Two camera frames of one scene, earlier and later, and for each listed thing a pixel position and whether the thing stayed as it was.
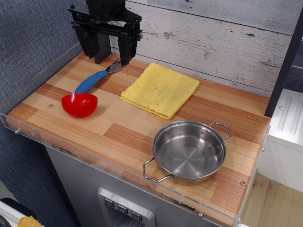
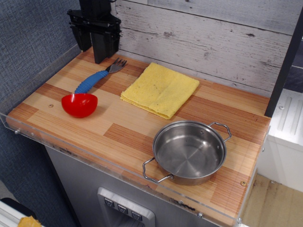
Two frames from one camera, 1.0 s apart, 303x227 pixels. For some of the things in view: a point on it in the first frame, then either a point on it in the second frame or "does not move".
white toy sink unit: x=280 y=158 does not move
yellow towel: x=160 y=91 does not move
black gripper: x=107 y=16 -> x=95 y=15
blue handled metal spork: x=84 y=87 does not move
